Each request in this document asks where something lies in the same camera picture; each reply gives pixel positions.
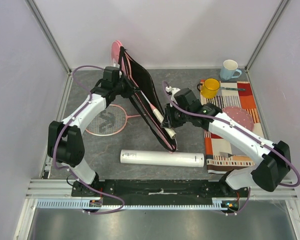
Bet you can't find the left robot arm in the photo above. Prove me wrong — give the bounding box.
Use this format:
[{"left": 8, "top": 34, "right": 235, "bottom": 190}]
[{"left": 47, "top": 66, "right": 135, "bottom": 197}]

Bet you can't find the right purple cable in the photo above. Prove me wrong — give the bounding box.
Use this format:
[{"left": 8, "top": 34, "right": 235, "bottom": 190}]
[{"left": 162, "top": 80, "right": 300, "bottom": 188}]

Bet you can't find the pink badminton racket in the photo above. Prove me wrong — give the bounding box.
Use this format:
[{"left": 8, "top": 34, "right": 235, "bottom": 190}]
[
  {"left": 141, "top": 91, "right": 177, "bottom": 140},
  {"left": 85, "top": 104, "right": 141, "bottom": 137}
]

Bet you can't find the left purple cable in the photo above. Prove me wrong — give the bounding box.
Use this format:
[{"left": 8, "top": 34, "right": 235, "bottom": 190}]
[{"left": 52, "top": 65, "right": 126, "bottom": 216}]

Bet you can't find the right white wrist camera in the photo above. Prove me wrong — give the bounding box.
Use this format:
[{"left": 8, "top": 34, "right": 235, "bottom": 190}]
[{"left": 164, "top": 86, "right": 181, "bottom": 103}]

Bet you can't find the orange patchwork cloth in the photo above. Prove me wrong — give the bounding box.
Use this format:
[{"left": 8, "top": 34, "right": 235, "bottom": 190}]
[{"left": 200, "top": 81, "right": 264, "bottom": 175}]

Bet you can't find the silver fork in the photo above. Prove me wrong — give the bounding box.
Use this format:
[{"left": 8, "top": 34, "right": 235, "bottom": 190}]
[{"left": 219, "top": 152, "right": 234, "bottom": 159}]

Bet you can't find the white shuttlecock tube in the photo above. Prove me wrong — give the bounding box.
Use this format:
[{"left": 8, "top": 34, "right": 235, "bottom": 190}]
[{"left": 120, "top": 149, "right": 205, "bottom": 168}]

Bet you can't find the pink racket bag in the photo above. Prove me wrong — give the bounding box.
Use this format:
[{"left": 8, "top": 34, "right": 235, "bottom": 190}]
[{"left": 110, "top": 40, "right": 177, "bottom": 153}]

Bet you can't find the white cable duct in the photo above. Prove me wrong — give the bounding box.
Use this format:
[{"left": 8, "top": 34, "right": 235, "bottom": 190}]
[{"left": 36, "top": 199, "right": 235, "bottom": 211}]

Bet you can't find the yellow mug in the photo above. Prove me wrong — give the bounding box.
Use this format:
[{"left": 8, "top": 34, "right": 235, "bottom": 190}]
[{"left": 196, "top": 78, "right": 221, "bottom": 99}]

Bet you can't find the purple cable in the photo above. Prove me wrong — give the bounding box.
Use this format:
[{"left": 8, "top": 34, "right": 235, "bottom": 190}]
[
  {"left": 162, "top": 80, "right": 300, "bottom": 188},
  {"left": 52, "top": 65, "right": 126, "bottom": 216}
]

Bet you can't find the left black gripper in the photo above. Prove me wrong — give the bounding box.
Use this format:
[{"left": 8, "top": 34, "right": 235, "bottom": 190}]
[{"left": 114, "top": 73, "right": 142, "bottom": 100}]

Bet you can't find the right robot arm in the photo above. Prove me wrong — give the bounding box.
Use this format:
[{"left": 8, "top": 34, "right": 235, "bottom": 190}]
[{"left": 163, "top": 86, "right": 291, "bottom": 197}]

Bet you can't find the light blue mug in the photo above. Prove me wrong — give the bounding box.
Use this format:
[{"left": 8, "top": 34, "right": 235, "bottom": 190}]
[{"left": 219, "top": 59, "right": 242, "bottom": 81}]

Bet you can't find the pink dotted plate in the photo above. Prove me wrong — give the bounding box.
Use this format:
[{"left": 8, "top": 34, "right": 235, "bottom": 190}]
[{"left": 222, "top": 106, "right": 255, "bottom": 132}]

